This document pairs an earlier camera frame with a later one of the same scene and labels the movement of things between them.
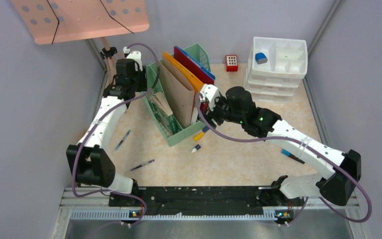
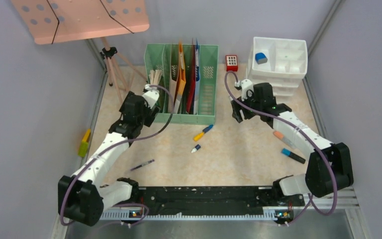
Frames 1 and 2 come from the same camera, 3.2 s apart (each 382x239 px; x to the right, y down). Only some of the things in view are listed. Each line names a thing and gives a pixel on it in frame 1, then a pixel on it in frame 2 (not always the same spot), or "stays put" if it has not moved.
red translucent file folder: x=196 y=69 -> x=193 y=77
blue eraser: x=260 y=58 stays put
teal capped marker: x=286 y=153 stays put
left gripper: x=142 y=74 -> x=150 y=113
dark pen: x=143 y=165 stays put
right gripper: x=212 y=113 -> x=237 y=113
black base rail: x=203 y=200 stays put
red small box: x=231 y=63 stays put
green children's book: x=163 y=114 -> x=154 y=76
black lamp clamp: x=105 y=53 stays put
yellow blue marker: x=198 y=137 stays put
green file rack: x=155 y=99 -> x=158 y=57
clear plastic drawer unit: x=275 y=68 stays put
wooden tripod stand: x=111 y=62 stays put
